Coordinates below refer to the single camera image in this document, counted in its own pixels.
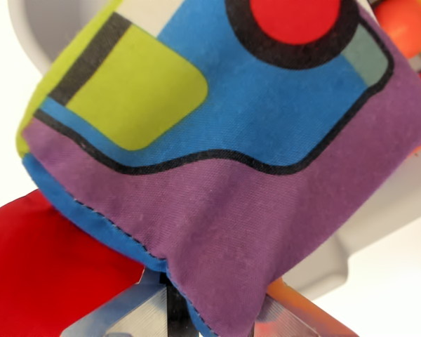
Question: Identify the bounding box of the red plush block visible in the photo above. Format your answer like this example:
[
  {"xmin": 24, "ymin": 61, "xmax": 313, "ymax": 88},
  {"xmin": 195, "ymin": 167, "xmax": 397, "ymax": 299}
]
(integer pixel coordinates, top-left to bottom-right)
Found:
[{"xmin": 0, "ymin": 191, "xmax": 145, "ymax": 337}]

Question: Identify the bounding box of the orange smooth ball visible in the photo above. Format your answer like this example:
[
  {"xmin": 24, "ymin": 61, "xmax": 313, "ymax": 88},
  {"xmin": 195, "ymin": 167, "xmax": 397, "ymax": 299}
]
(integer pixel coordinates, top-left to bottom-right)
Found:
[{"xmin": 373, "ymin": 0, "xmax": 421, "ymax": 59}]

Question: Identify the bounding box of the black-padded metal gripper right finger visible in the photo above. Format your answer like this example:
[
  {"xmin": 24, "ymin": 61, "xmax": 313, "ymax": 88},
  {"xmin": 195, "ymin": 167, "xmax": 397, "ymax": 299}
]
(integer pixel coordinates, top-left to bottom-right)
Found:
[{"xmin": 254, "ymin": 277, "xmax": 355, "ymax": 337}]

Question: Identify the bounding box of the grey plastic bin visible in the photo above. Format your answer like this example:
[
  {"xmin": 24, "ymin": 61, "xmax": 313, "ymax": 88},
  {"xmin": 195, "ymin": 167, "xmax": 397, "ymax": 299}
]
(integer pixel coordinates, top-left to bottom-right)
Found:
[{"xmin": 6, "ymin": 0, "xmax": 421, "ymax": 306}]

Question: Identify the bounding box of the black-padded metal gripper left finger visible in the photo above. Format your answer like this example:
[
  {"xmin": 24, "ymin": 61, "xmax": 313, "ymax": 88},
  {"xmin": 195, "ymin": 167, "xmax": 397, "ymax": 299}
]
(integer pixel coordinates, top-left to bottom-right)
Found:
[{"xmin": 61, "ymin": 270, "xmax": 204, "ymax": 337}]

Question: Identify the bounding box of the purple cube blue car print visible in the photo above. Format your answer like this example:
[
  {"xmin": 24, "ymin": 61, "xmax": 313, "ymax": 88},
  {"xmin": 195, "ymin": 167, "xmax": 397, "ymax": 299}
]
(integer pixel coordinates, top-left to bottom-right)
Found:
[{"xmin": 20, "ymin": 0, "xmax": 421, "ymax": 337}]

